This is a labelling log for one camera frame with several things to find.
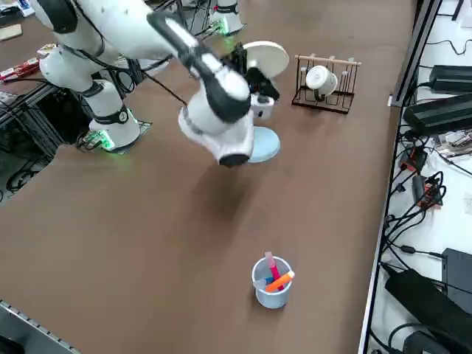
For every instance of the white IKEA plate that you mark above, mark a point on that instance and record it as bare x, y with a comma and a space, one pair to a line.
269, 59

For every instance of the blue marker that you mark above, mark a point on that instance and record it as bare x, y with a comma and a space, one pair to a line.
261, 283

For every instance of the orange black power device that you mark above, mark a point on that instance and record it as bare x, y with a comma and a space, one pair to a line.
414, 158
429, 193

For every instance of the white mug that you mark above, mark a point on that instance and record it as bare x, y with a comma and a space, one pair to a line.
322, 81

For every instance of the orange marker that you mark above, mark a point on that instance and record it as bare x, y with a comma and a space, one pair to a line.
280, 282

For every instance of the black power adapter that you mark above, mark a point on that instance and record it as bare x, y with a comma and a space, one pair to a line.
451, 78
424, 298
439, 114

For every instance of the aluminium camera post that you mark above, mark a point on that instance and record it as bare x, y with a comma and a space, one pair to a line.
416, 48

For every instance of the translucent blue pen cup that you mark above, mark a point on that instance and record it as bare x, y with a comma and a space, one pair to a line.
271, 296

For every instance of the blue IKEA plate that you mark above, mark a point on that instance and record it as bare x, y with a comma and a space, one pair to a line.
265, 145

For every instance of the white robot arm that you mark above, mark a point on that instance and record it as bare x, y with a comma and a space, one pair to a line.
228, 18
121, 22

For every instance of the pink marker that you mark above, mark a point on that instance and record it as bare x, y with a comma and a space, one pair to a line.
272, 265

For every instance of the red snack packet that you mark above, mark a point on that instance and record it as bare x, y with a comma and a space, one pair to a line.
22, 69

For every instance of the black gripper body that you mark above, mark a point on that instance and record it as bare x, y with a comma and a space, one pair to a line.
262, 84

